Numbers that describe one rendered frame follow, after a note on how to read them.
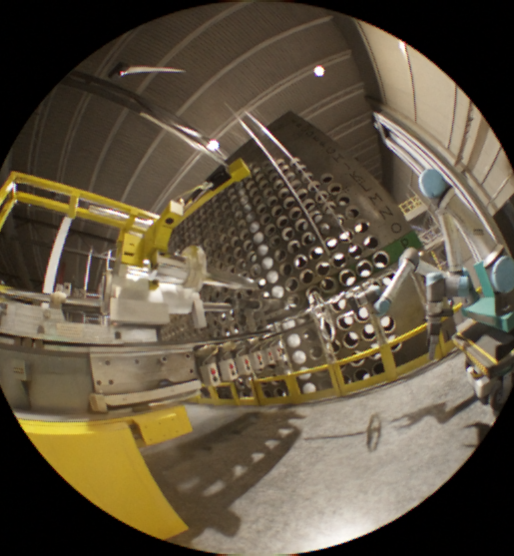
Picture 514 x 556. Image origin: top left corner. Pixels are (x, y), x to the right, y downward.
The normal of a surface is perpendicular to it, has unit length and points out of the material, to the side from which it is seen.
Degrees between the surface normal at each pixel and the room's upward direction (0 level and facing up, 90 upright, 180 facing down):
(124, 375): 90
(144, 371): 90
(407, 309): 90
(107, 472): 90
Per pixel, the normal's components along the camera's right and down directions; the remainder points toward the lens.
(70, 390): 0.76, -0.44
